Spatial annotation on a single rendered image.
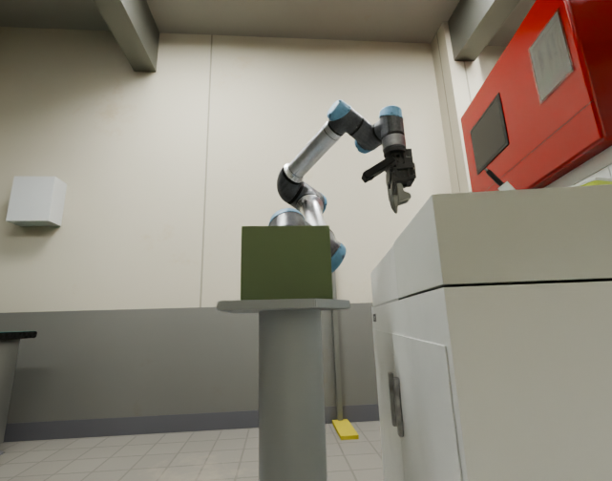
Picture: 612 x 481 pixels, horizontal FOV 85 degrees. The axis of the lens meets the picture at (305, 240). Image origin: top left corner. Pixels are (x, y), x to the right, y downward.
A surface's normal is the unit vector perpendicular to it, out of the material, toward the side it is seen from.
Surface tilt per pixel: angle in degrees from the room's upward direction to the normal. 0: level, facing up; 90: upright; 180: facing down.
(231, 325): 90
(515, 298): 90
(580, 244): 90
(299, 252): 90
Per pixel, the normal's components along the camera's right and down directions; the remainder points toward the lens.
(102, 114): 0.07, -0.23
